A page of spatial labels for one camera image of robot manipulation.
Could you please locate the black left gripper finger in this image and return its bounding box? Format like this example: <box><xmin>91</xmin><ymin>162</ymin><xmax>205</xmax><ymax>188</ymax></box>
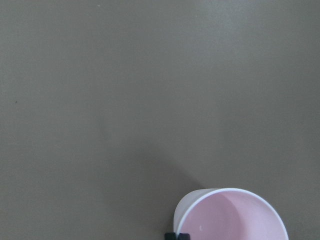
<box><xmin>164</xmin><ymin>232</ymin><xmax>190</xmax><ymax>240</ymax></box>

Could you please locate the pink plastic cup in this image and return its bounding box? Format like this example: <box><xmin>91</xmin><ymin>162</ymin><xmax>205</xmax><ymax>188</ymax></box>
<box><xmin>173</xmin><ymin>188</ymin><xmax>289</xmax><ymax>240</ymax></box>

